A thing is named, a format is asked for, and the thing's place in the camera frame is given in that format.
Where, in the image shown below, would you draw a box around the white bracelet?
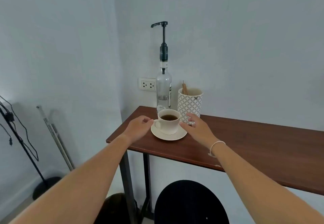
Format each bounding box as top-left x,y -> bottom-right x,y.
208,141 -> 226,158

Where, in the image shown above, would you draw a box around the patterned white ceramic holder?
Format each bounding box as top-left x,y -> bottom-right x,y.
177,87 -> 204,124

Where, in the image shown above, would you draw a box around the glass bottle with black pump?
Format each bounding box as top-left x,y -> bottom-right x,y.
151,21 -> 173,115

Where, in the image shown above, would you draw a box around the dark brown round stool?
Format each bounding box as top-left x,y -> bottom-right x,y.
101,193 -> 130,224

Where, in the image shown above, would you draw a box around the white wall socket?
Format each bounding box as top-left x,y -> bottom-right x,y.
138,78 -> 156,91

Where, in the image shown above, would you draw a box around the white coffee cup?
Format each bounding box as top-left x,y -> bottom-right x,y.
153,109 -> 182,135

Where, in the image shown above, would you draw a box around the black stand with round base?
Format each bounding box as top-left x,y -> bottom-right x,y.
0,95 -> 63,201

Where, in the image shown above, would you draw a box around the black cable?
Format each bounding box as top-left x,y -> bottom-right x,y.
0,102 -> 40,162

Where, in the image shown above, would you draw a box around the person's right hand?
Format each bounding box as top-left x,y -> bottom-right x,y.
180,113 -> 220,153

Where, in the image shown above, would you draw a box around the person's left forearm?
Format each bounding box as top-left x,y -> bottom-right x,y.
10,133 -> 133,224

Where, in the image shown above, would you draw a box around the white saucer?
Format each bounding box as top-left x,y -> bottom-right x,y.
151,123 -> 188,141

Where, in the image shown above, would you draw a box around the person's left hand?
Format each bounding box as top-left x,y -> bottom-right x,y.
122,116 -> 154,144

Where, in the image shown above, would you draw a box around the grey metal pole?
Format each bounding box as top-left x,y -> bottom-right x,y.
36,105 -> 75,171

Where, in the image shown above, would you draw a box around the black round stool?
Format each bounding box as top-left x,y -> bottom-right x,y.
154,180 -> 230,224

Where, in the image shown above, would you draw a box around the person's right forearm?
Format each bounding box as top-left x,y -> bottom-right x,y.
210,142 -> 324,224

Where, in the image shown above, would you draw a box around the brown wooden table black legs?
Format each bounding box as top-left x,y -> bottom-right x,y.
106,106 -> 324,224

